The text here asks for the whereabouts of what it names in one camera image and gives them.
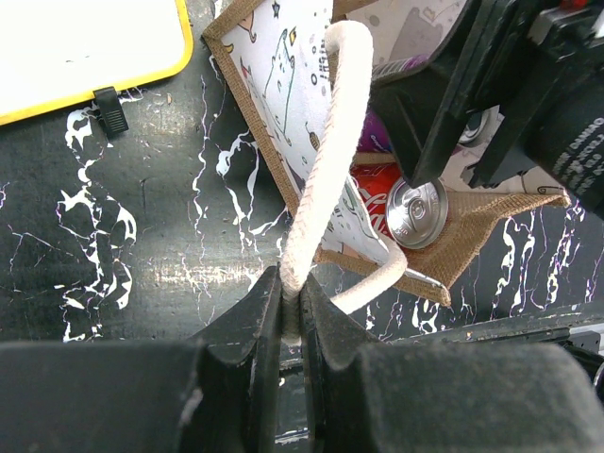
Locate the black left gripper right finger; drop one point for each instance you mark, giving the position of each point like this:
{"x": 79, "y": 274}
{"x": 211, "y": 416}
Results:
{"x": 364, "y": 395}

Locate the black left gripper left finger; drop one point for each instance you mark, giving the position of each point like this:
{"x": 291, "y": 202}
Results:
{"x": 214, "y": 392}

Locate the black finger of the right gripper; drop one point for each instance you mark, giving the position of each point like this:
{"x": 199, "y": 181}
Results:
{"x": 480, "y": 64}

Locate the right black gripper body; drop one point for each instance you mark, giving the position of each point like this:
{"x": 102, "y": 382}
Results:
{"x": 555, "y": 118}

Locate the purple soda can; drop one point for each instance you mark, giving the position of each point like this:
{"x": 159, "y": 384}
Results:
{"x": 374, "y": 137}

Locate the red cola can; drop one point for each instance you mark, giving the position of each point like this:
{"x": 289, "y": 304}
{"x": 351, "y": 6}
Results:
{"x": 413, "y": 217}

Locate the canvas tote bag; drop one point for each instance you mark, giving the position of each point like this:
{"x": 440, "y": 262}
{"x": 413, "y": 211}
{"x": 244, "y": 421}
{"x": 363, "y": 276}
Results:
{"x": 273, "y": 58}

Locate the black marker clip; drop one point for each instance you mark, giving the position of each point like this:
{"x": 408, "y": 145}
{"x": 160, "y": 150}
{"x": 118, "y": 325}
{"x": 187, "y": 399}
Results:
{"x": 111, "y": 112}

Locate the yellow framed whiteboard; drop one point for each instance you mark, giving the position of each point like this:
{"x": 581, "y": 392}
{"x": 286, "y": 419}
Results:
{"x": 55, "y": 54}

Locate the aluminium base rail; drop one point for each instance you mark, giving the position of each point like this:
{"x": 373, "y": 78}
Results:
{"x": 549, "y": 327}

